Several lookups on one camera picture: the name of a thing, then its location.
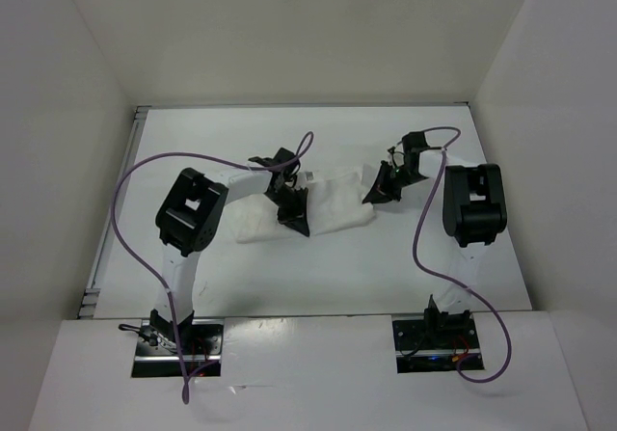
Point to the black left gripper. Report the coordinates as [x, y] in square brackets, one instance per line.
[296, 217]

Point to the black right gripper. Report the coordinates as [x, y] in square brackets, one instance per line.
[381, 187]

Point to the white skirt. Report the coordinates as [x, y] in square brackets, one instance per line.
[334, 204]

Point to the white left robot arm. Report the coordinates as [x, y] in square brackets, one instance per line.
[188, 220]

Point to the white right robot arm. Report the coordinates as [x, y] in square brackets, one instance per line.
[473, 209]

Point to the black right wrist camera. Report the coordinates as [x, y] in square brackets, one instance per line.
[414, 142]

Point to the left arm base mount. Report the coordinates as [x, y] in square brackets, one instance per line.
[157, 358]

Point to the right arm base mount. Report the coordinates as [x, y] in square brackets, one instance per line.
[422, 349]

